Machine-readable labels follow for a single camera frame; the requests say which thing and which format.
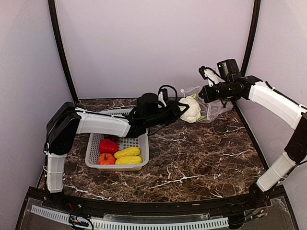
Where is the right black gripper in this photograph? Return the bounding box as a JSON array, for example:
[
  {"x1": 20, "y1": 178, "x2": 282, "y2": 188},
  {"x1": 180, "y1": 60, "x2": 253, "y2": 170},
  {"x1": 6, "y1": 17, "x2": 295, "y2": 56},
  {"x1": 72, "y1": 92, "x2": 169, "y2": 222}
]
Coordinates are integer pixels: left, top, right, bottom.
[{"x1": 198, "y1": 80, "x2": 235, "y2": 103}]

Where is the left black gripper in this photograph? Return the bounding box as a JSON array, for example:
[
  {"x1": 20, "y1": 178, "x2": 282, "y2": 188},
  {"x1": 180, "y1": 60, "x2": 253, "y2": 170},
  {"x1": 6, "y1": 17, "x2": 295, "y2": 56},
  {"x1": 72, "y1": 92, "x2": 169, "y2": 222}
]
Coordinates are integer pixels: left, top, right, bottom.
[{"x1": 146, "y1": 101, "x2": 190, "y2": 128}]

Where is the white cauliflower with leaves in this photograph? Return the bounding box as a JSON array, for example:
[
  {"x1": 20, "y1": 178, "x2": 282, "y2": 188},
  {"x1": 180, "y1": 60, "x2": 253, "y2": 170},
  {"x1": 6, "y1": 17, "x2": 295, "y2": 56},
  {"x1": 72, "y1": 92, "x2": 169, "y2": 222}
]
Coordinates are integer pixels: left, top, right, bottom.
[{"x1": 179, "y1": 94, "x2": 206, "y2": 123}]

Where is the clear zip top bag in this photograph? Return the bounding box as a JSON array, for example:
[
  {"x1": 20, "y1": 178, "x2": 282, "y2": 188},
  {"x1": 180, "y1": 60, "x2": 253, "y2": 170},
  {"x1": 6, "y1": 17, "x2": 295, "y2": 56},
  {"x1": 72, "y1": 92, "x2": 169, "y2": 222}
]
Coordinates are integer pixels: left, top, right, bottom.
[{"x1": 180, "y1": 86, "x2": 233, "y2": 123}]

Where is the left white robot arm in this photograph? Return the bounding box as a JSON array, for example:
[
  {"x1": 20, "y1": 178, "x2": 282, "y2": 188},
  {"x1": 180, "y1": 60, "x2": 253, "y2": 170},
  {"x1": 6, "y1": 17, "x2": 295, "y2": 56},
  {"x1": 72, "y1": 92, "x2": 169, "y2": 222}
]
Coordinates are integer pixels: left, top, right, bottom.
[{"x1": 44, "y1": 99, "x2": 189, "y2": 212}]

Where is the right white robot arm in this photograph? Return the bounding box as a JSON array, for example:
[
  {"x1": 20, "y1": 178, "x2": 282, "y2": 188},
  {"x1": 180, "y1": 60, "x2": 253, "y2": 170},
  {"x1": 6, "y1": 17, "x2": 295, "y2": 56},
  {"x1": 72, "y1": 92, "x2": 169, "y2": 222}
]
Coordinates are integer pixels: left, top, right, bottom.
[{"x1": 199, "y1": 76, "x2": 307, "y2": 208}]

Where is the white perforated plastic basket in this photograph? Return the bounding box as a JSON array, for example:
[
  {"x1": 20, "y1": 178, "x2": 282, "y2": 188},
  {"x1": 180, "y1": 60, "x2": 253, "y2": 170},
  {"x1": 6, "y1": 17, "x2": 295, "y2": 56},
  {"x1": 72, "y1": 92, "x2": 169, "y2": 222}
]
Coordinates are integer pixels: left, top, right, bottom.
[{"x1": 85, "y1": 109, "x2": 150, "y2": 171}]

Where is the upper yellow squash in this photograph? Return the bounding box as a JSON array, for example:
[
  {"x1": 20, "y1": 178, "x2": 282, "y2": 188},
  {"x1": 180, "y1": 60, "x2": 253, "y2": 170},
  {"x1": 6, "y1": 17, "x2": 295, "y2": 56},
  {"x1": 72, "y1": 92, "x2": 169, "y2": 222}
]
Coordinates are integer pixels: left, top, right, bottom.
[{"x1": 114, "y1": 147, "x2": 141, "y2": 159}]

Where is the yellow squash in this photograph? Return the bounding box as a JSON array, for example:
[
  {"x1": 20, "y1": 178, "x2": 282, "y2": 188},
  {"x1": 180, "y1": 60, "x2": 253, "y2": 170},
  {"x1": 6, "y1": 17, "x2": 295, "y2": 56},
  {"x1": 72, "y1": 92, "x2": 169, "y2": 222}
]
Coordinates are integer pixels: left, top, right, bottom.
[
  {"x1": 114, "y1": 147, "x2": 141, "y2": 159},
  {"x1": 115, "y1": 156, "x2": 142, "y2": 165}
]

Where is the dark red grape bunch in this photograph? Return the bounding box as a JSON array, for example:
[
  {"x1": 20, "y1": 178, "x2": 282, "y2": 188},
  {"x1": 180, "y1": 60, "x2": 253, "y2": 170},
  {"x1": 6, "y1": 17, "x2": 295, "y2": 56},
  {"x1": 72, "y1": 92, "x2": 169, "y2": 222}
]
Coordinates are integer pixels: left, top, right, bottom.
[{"x1": 103, "y1": 135, "x2": 119, "y2": 142}]

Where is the lower yellow squash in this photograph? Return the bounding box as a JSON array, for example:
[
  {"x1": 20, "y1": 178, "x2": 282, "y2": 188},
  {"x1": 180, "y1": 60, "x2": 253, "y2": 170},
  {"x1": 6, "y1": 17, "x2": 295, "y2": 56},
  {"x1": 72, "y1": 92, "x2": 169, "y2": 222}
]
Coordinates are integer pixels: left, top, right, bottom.
[{"x1": 115, "y1": 156, "x2": 142, "y2": 165}]

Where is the red bell pepper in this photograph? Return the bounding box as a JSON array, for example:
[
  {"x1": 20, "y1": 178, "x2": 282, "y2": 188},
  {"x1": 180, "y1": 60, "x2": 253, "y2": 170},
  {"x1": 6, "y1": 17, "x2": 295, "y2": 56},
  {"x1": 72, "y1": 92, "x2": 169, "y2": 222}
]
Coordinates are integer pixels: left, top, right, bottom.
[{"x1": 98, "y1": 139, "x2": 118, "y2": 154}]

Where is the small orange pumpkin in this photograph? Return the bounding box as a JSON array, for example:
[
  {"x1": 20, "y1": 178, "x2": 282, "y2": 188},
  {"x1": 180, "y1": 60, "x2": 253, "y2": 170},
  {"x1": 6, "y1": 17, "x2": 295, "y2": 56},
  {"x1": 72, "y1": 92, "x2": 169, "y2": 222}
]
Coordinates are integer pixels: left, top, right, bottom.
[{"x1": 97, "y1": 153, "x2": 116, "y2": 165}]

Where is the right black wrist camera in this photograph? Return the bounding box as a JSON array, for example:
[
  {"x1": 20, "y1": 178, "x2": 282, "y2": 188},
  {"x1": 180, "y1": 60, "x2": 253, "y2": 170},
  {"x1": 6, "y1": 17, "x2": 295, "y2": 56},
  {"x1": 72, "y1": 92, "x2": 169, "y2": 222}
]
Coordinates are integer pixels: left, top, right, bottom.
[{"x1": 217, "y1": 59, "x2": 242, "y2": 82}]

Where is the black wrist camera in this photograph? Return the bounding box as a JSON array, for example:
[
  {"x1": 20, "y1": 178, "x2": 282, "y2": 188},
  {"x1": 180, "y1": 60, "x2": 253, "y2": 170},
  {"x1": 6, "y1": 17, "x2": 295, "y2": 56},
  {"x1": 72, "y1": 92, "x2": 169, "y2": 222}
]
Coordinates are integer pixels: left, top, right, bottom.
[
  {"x1": 217, "y1": 59, "x2": 242, "y2": 82},
  {"x1": 135, "y1": 92, "x2": 158, "y2": 117}
]

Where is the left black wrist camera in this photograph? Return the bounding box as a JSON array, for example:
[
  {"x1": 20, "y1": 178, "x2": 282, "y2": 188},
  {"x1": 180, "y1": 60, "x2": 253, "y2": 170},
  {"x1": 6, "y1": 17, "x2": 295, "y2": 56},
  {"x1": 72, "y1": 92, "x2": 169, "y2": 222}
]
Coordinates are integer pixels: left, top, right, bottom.
[{"x1": 135, "y1": 92, "x2": 158, "y2": 117}]

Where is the right black frame post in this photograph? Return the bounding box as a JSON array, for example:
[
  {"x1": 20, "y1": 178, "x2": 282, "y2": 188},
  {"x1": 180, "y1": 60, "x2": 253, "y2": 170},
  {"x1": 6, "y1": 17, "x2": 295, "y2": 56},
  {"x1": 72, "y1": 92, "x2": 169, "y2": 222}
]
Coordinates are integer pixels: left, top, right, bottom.
[{"x1": 241, "y1": 0, "x2": 261, "y2": 76}]

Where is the black frame post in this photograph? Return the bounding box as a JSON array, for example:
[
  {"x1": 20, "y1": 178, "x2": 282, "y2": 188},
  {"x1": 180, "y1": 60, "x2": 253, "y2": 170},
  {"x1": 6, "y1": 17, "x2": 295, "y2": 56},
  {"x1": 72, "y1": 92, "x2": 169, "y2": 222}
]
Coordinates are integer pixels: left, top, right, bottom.
[
  {"x1": 48, "y1": 0, "x2": 79, "y2": 104},
  {"x1": 241, "y1": 0, "x2": 261, "y2": 76}
]

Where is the black curved front rail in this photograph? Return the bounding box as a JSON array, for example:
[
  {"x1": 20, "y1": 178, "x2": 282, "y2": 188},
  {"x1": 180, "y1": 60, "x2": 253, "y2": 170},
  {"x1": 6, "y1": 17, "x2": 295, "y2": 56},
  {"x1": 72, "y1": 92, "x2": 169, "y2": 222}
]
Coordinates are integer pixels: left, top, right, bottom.
[{"x1": 43, "y1": 193, "x2": 264, "y2": 217}]

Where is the left black frame post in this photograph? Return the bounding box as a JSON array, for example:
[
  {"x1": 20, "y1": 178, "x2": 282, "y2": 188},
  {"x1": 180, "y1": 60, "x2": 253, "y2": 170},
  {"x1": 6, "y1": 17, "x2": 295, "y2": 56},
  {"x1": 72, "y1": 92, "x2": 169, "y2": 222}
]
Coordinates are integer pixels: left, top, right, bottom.
[{"x1": 48, "y1": 0, "x2": 79, "y2": 104}]

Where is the white slotted cable duct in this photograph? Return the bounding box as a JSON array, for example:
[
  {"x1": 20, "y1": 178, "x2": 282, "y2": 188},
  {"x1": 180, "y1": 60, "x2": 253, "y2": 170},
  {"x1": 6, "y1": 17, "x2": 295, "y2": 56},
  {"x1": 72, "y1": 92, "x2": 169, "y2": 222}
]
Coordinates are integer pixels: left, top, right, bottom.
[{"x1": 30, "y1": 205, "x2": 229, "y2": 230}]

